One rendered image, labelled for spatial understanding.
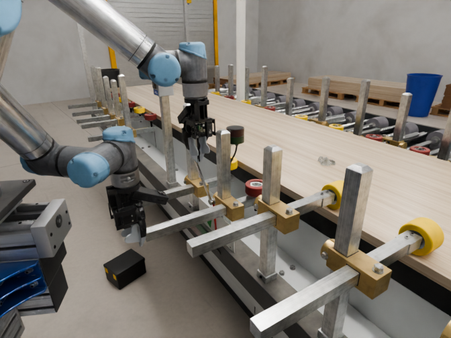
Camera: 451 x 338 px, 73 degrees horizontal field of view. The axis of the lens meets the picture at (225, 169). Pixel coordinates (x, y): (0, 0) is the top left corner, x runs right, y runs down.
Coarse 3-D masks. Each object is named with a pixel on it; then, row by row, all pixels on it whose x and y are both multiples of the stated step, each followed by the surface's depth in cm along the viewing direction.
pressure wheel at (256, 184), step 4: (248, 180) 111; (252, 180) 111; (256, 180) 111; (260, 180) 111; (248, 184) 108; (252, 184) 109; (256, 184) 108; (260, 184) 109; (248, 188) 107; (252, 188) 106; (256, 188) 106; (260, 188) 106; (248, 192) 108; (252, 192) 106; (256, 192) 106; (260, 192) 106; (256, 196) 107
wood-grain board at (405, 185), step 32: (128, 96) 277; (224, 128) 176; (256, 128) 175; (288, 128) 174; (320, 128) 174; (256, 160) 131; (288, 160) 130; (352, 160) 129; (384, 160) 129; (416, 160) 128; (288, 192) 107; (384, 192) 103; (416, 192) 102; (448, 192) 102; (384, 224) 86; (448, 224) 85; (416, 256) 73; (448, 256) 73; (448, 288) 67
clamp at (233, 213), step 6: (216, 192) 111; (216, 198) 108; (228, 198) 107; (234, 198) 107; (216, 204) 110; (222, 204) 105; (228, 204) 103; (240, 204) 103; (228, 210) 102; (234, 210) 101; (240, 210) 102; (228, 216) 103; (234, 216) 102; (240, 216) 103
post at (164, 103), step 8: (168, 96) 137; (160, 104) 138; (168, 104) 138; (160, 112) 141; (168, 112) 139; (168, 120) 141; (168, 128) 142; (168, 136) 143; (168, 144) 145; (168, 152) 146; (168, 160) 148; (168, 168) 149; (168, 176) 151; (168, 184) 153; (176, 184) 154
